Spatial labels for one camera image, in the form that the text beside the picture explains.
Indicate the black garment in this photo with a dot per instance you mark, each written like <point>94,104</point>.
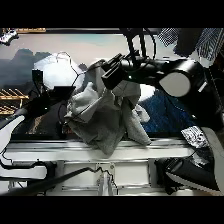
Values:
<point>187,40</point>

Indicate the grey garment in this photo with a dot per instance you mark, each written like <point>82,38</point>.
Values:
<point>103,116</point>

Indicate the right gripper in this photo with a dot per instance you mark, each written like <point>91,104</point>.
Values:
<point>115,78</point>

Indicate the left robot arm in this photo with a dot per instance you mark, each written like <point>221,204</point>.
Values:
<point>13,128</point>

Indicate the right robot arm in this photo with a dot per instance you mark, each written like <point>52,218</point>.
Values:
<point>181,81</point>

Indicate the checked shirt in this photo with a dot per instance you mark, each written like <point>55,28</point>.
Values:
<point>211,41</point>

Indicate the silver frame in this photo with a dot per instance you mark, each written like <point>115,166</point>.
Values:
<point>133,151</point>

